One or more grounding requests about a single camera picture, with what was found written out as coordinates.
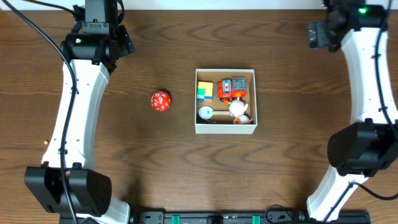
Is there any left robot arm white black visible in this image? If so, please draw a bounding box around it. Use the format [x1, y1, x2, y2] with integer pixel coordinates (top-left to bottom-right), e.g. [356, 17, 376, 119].
[24, 0, 135, 223]

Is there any white cardboard box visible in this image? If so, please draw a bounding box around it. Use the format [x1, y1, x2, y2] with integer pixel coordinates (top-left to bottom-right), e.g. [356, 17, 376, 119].
[195, 69, 257, 134]

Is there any pink white pig toy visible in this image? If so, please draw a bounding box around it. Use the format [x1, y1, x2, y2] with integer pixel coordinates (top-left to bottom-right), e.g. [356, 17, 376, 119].
[224, 98, 253, 124]

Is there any colourful puzzle cube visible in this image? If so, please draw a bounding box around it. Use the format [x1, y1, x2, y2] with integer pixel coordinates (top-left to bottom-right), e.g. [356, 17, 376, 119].
[197, 81, 213, 103]

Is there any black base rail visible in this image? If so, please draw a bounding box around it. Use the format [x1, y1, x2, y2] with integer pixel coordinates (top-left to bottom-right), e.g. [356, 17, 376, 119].
[130, 210, 373, 224]

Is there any red toy fire truck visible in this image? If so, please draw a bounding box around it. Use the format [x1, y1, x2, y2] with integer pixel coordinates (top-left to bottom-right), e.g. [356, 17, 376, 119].
[215, 77, 247, 102]

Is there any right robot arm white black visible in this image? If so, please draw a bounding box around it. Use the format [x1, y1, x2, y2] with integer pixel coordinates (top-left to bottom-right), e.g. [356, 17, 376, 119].
[306, 0, 397, 223]

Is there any red many-sided die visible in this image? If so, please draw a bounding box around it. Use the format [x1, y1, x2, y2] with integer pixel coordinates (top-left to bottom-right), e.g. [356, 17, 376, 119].
[150, 91, 171, 111]

